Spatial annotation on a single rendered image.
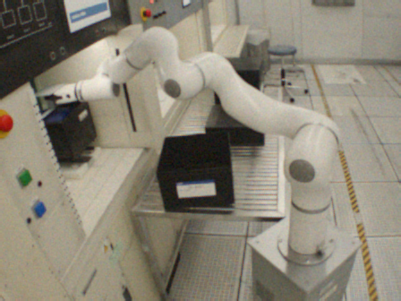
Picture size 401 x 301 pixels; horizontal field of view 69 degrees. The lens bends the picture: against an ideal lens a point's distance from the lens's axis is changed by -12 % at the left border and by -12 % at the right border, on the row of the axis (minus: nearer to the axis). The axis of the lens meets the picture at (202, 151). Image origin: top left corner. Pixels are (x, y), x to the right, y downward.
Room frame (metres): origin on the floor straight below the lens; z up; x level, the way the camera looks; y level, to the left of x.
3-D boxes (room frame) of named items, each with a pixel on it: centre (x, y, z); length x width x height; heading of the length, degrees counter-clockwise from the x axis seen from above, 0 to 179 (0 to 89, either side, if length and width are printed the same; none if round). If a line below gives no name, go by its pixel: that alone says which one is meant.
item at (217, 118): (1.55, -0.20, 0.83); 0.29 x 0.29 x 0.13; 75
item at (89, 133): (1.25, 0.58, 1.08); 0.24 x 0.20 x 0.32; 164
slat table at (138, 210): (1.57, -0.14, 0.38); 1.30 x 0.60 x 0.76; 165
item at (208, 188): (1.12, 0.03, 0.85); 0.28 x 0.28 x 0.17; 84
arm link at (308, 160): (0.69, -0.28, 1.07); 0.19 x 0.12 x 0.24; 144
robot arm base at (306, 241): (0.72, -0.30, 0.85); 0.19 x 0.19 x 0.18
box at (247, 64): (1.95, -0.29, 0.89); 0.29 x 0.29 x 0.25; 71
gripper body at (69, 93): (1.22, 0.48, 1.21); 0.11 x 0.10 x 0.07; 74
